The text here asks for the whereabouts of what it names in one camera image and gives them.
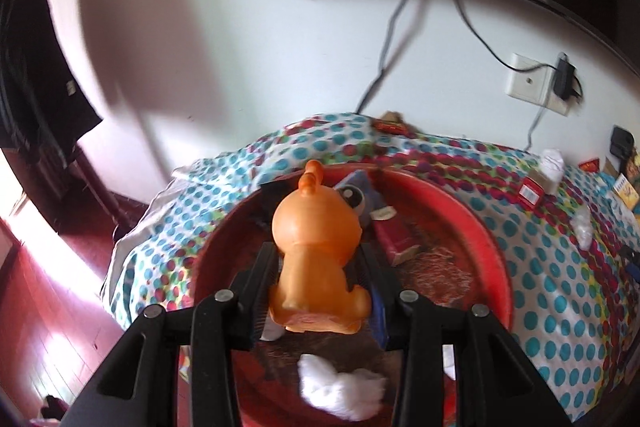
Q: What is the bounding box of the red cardboard box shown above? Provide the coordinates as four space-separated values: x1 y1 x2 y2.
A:
372 207 421 268

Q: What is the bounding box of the dark blue object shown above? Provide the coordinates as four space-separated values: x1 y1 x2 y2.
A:
617 244 640 283

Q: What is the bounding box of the small red white box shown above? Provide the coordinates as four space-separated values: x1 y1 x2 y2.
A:
517 179 546 210

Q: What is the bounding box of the red plastic basin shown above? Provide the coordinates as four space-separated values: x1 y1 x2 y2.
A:
192 167 513 427

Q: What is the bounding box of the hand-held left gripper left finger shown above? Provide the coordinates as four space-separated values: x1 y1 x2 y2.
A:
60 242 278 427

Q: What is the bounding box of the brown woven item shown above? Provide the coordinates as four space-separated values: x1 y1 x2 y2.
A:
372 111 408 135

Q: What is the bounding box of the white sock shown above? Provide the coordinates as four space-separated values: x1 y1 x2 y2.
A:
297 353 390 423

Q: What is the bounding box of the grey power cable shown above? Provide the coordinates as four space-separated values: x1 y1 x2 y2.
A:
356 0 421 114

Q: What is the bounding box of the yellow printed box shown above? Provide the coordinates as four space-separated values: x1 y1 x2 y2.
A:
610 172 640 210

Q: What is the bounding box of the polka dot tablecloth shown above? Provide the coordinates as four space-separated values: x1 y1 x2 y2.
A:
100 112 640 427

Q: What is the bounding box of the black power cable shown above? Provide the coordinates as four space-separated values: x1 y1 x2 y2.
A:
447 0 558 72

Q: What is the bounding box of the black power adapter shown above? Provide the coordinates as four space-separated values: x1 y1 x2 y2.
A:
552 53 583 102

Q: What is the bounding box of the thin grey cable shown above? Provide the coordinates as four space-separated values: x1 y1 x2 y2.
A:
522 104 548 152

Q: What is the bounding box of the orange rubber toy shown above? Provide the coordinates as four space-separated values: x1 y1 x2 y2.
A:
267 159 373 335

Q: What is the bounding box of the dark hanging clothing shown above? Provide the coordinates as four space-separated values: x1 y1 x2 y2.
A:
0 0 103 152

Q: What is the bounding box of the dark toy with round eye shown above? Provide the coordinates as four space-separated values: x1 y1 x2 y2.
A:
332 170 383 228

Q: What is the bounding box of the small black device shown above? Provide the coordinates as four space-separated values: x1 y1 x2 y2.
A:
611 125 636 158

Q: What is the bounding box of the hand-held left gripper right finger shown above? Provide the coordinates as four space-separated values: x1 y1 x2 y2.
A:
357 241 571 427

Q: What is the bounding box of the dark wooden furniture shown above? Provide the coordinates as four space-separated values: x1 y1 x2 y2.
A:
30 142 151 233

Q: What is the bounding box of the white crumpled item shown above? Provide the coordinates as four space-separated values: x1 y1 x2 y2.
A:
537 148 566 195

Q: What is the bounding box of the white wall socket plate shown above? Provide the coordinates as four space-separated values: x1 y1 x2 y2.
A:
505 52 573 116

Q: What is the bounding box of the white crumpled tissue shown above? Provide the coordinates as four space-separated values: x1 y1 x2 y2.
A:
570 209 593 250

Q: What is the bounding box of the black shoe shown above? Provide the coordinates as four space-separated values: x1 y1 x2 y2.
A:
40 394 68 420

